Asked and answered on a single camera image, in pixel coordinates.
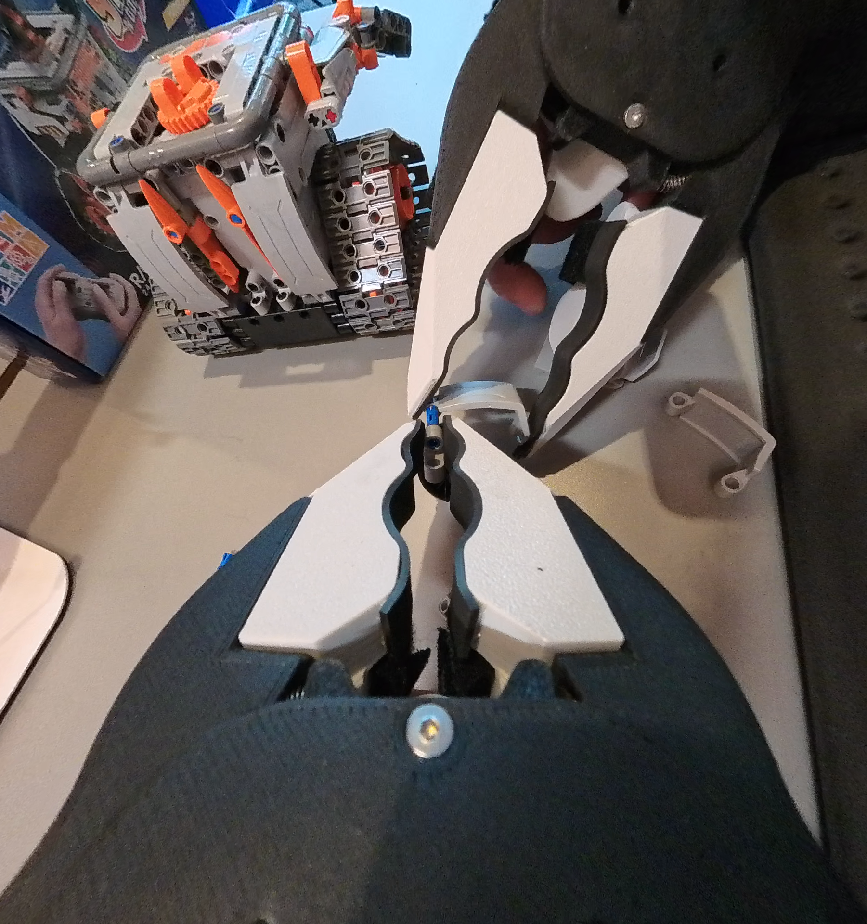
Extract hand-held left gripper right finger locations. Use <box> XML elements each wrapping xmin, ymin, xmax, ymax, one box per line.
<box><xmin>442</xmin><ymin>419</ymin><xmax>625</xmax><ymax>668</ymax></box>

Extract white book stand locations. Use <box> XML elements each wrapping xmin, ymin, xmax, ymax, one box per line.
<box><xmin>0</xmin><ymin>512</ymin><xmax>72</xmax><ymax>769</ymax></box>

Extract blue robot kit box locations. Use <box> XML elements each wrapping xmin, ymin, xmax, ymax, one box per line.
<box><xmin>0</xmin><ymin>0</ymin><xmax>163</xmax><ymax>385</ymax></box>

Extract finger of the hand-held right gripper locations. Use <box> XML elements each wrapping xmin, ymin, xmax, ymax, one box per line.
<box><xmin>405</xmin><ymin>109</ymin><xmax>558</xmax><ymax>430</ymax></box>
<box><xmin>526</xmin><ymin>205</ymin><xmax>707</xmax><ymax>464</ymax></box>

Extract grey orange tracked toy robot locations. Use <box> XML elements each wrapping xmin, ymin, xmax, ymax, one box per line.
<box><xmin>76</xmin><ymin>0</ymin><xmax>436</xmax><ymax>360</ymax></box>

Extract black toy wheel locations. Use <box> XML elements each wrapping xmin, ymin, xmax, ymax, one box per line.
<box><xmin>418</xmin><ymin>425</ymin><xmax>453</xmax><ymax>493</ymax></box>

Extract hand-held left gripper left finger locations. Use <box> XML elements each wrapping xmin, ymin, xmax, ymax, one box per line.
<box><xmin>242</xmin><ymin>422</ymin><xmax>423</xmax><ymax>674</ymax></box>

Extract grey curved toy part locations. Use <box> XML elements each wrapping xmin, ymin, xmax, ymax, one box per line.
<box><xmin>666</xmin><ymin>386</ymin><xmax>778</xmax><ymax>496</ymax></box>

